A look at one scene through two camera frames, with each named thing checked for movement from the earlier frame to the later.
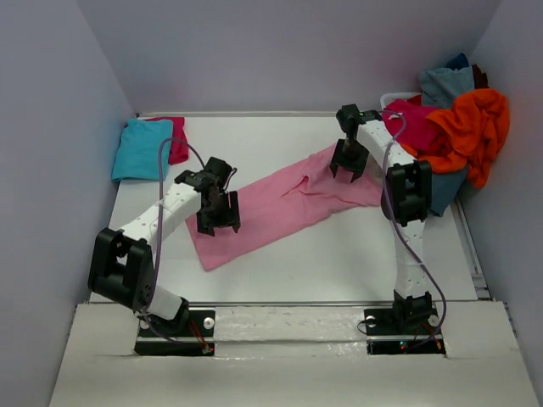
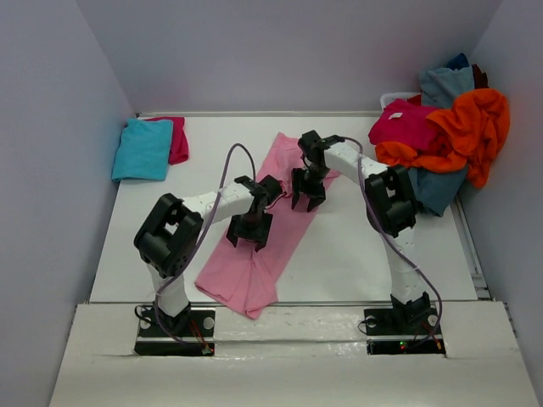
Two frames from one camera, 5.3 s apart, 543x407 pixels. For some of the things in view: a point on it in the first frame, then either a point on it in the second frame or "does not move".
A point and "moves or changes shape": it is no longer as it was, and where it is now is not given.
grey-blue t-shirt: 439,86 does not move
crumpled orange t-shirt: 472,136 does not move
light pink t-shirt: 282,200 moves or changes shape
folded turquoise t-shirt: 137,154 does not move
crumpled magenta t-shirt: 406,120 does not move
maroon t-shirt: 480,79 does not move
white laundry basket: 386,97 does not move
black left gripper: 230,216 -> 260,235
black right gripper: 338,159 -> 316,197
